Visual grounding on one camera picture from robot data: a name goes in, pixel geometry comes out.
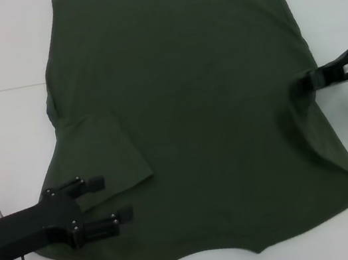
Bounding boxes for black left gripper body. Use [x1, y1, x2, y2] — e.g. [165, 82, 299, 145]
[0, 185, 90, 260]

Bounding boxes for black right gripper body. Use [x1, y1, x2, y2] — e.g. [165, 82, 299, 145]
[315, 47, 348, 88]

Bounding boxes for dark green t-shirt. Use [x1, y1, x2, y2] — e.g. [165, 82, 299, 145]
[0, 0, 348, 260]

